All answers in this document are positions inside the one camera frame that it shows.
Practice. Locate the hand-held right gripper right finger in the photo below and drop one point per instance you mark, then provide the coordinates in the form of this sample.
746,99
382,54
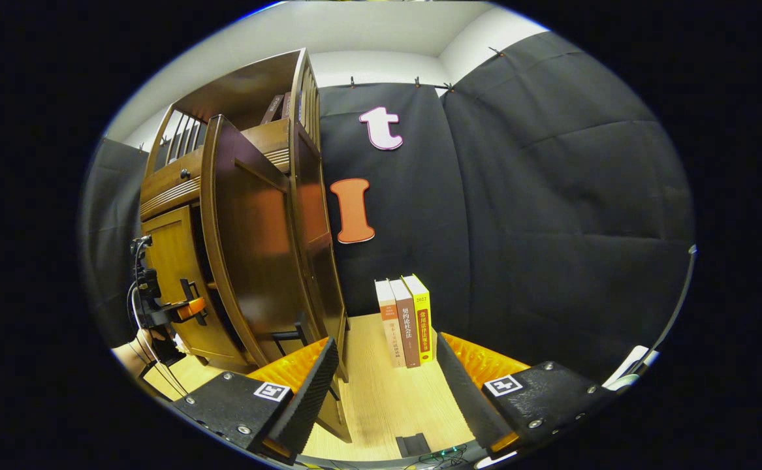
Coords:
469,398

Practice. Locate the wooden ribbed cabinet drawer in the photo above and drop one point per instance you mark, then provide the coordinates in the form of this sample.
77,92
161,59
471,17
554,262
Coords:
165,192

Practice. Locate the reddish brown book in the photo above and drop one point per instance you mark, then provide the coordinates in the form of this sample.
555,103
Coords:
286,106

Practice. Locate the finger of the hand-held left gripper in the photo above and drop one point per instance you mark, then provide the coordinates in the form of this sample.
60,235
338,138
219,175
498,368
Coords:
190,309

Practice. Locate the brown spine book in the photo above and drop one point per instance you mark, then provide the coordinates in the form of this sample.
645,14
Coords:
407,326

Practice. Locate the white flat object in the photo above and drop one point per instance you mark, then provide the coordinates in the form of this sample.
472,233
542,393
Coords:
629,365

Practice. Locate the wooden shoe cabinet door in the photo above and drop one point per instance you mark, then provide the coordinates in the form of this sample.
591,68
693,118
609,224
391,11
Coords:
256,261
168,261

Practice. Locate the black backdrop cloth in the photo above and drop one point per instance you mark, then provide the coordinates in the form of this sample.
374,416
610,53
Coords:
550,196

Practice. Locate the wooden double-door shoe cabinet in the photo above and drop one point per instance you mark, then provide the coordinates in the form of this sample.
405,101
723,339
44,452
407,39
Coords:
243,91

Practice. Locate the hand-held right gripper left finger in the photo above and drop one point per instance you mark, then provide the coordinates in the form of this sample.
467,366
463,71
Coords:
296,405

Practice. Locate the yellow book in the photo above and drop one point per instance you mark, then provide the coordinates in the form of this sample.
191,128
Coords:
423,320

